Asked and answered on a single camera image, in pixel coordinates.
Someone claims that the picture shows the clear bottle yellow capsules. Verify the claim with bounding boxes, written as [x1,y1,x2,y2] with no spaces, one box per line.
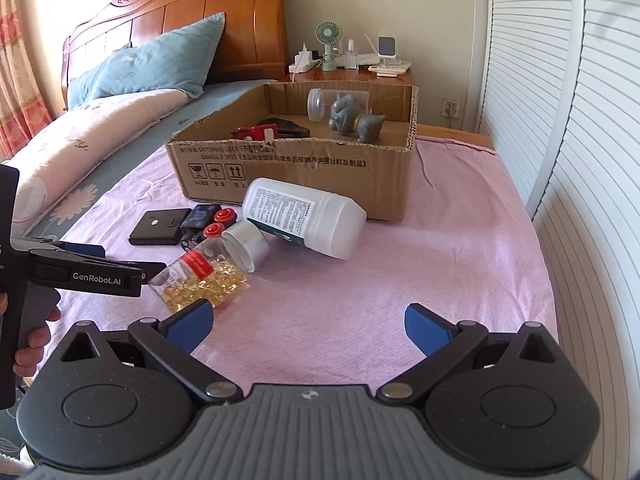
[149,220,270,312]

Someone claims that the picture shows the red toy train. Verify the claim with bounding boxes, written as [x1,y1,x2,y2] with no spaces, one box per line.
[232,124,278,142]

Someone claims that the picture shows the large white supplement bottle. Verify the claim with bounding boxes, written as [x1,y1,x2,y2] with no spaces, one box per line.
[242,178,367,260]

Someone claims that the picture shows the person's left hand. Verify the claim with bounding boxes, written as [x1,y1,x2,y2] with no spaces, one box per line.
[1,282,61,382]

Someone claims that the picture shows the black flat toy base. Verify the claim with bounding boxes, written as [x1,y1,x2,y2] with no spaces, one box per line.
[128,208,192,246]

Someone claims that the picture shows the pink quilt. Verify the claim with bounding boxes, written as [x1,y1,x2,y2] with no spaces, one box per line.
[5,89,189,236]

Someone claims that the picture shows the orange patterned curtain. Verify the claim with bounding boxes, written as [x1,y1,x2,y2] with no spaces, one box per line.
[0,0,52,160]

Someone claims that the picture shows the brown cardboard box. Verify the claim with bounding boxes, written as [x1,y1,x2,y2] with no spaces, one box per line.
[166,81,418,221]

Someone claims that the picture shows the blue patterned bed sheet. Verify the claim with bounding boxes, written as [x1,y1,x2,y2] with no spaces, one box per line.
[0,78,277,461]

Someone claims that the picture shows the teal pillow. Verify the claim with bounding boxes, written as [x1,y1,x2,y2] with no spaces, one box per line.
[67,12,226,108]

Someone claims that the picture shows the clear empty plastic jar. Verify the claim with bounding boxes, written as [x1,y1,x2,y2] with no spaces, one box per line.
[307,88,371,122]

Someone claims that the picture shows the grey cat figurine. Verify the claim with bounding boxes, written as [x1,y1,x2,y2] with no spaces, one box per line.
[329,92,386,143]

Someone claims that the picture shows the white power strip charger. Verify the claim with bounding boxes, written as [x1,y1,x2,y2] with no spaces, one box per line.
[288,44,320,75]

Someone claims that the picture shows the wooden nightstand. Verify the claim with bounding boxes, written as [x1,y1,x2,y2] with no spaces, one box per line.
[280,68,413,86]

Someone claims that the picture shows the small clear spray bottle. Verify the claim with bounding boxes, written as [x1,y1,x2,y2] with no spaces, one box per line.
[344,38,359,72]

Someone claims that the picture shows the wooden headboard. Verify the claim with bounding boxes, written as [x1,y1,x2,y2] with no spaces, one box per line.
[61,0,288,107]

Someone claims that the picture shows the green mini desk fan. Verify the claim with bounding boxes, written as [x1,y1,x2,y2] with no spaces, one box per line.
[314,21,342,72]

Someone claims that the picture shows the white smart display stand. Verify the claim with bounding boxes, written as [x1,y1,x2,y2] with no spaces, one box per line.
[368,35,411,78]

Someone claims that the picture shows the white wall socket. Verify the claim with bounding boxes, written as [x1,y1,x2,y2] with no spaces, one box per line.
[440,99,460,119]

